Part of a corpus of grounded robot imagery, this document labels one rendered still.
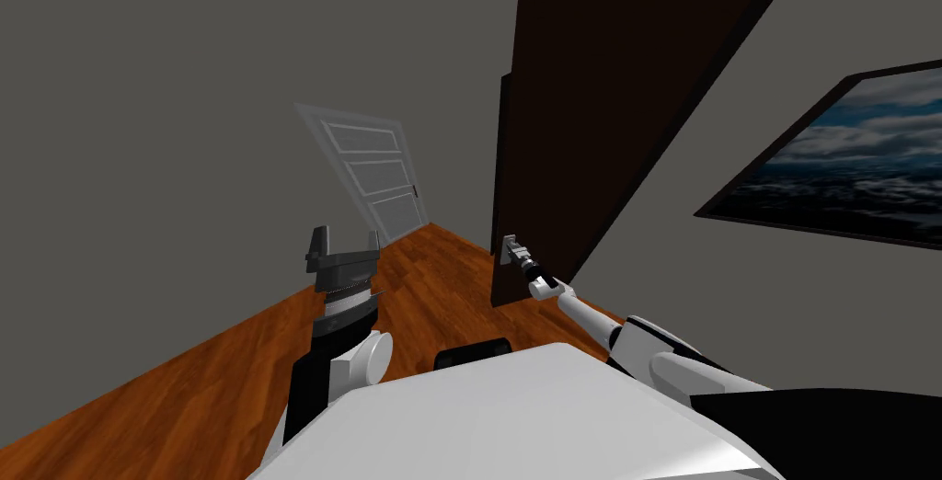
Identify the framed cloudy sky picture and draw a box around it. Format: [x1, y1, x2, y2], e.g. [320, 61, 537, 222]
[693, 59, 942, 253]

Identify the white panelled door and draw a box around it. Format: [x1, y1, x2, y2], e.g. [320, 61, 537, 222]
[293, 102, 431, 246]

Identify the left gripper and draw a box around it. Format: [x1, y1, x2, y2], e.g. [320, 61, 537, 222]
[304, 225, 382, 294]

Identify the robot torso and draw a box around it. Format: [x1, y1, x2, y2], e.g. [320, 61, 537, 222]
[246, 337, 786, 480]

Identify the dark brown door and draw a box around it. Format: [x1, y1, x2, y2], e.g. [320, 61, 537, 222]
[489, 0, 810, 310]

